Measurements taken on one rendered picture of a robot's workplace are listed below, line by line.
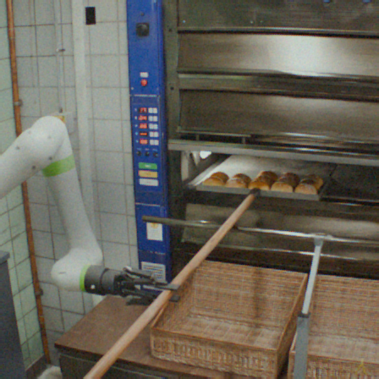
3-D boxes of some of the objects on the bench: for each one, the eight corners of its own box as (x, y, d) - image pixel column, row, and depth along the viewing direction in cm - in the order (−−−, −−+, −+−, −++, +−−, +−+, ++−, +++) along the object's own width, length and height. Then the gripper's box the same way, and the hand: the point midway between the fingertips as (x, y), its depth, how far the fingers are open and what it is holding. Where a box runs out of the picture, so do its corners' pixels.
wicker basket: (193, 308, 306) (191, 256, 297) (306, 326, 284) (310, 271, 276) (149, 358, 263) (145, 301, 255) (277, 382, 242) (280, 324, 234)
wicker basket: (310, 326, 284) (313, 271, 276) (431, 341, 264) (439, 285, 256) (284, 383, 241) (288, 325, 233) (430, 407, 221) (438, 343, 213)
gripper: (110, 254, 197) (182, 264, 189) (114, 299, 202) (184, 310, 194) (99, 263, 190) (173, 274, 182) (103, 309, 195) (174, 322, 187)
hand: (167, 292), depth 189 cm, fingers closed on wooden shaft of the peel, 3 cm apart
